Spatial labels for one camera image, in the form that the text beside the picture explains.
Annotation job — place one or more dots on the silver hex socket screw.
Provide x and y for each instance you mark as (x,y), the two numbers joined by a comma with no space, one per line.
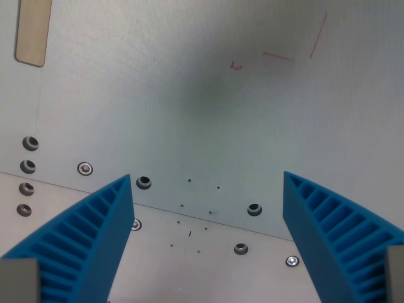
(85,168)
(292,261)
(136,224)

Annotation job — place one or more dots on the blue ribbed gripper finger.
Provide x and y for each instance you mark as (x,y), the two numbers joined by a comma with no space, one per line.
(315,227)
(94,233)

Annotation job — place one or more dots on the grey metal plate with holes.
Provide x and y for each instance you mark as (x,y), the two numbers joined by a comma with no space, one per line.
(202,126)

